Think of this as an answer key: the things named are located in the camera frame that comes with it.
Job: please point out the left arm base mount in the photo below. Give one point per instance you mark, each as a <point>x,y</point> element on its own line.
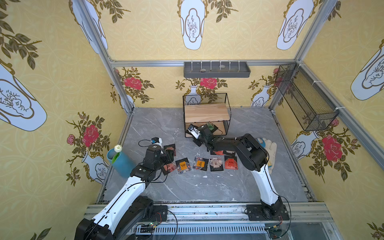
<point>154,213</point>

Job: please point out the pink label tea bag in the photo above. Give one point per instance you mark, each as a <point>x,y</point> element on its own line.
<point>168,168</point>

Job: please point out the red tea bag shelf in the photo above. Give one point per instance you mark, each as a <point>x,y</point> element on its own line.
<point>218,153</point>

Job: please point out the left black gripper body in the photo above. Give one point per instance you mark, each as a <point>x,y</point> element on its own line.
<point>166,154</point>

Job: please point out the teal vase with flower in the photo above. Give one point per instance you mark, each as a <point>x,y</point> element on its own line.
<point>120,161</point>

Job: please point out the white work glove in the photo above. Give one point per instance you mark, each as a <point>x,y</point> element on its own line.
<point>271,148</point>

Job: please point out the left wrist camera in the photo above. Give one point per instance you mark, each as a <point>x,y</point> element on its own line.
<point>157,141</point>

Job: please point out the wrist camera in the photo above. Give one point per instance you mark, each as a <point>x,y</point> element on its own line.
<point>157,141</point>
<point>193,130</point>

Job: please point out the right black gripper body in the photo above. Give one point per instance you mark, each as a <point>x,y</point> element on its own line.
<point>201,137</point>

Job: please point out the grey wall tray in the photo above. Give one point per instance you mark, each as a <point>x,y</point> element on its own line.
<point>216,69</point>

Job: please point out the red black tea bag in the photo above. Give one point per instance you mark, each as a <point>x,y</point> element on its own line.
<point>231,163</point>

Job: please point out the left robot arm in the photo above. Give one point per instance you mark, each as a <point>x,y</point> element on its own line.
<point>128,207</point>

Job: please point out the orange label tea bag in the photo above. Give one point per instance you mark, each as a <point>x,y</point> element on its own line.
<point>201,164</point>

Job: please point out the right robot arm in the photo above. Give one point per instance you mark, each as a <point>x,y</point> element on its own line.
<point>251,154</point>

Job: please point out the earl grey red tea bag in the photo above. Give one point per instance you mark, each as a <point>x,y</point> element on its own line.
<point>171,147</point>

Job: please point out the floral tea bag shelf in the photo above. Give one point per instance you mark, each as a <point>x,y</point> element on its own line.
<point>229,153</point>

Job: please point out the blue yellow garden fork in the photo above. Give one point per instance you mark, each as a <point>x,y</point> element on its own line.
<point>262,142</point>

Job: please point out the black wall mesh basket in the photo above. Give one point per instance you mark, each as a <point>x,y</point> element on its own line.
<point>310,105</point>

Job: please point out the green tea bag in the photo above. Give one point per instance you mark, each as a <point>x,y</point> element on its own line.
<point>212,127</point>

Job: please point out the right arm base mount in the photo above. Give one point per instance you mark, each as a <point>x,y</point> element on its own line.
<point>267,213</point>

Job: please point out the beige floral tea bag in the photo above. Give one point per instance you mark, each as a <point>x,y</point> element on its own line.
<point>216,164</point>

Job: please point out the black wire mesh shelf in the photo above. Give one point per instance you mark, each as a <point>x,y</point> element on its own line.
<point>212,108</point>

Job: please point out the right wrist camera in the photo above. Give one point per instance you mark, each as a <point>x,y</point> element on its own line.
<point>193,130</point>

